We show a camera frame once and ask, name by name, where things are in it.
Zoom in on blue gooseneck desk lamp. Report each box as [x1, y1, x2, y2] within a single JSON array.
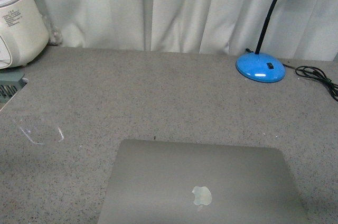
[[236, 0, 285, 83]]

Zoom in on clear plastic bag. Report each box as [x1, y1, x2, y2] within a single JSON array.
[[42, 15, 63, 46]]

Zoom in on green plastic basket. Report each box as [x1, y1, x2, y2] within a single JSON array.
[[1, 72, 26, 103]]

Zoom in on grey laptop computer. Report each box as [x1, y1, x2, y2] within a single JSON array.
[[98, 139, 308, 223]]

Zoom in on black lamp power cable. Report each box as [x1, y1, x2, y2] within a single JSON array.
[[245, 48, 338, 102]]

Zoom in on white curtain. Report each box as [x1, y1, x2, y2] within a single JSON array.
[[35, 0, 337, 61]]

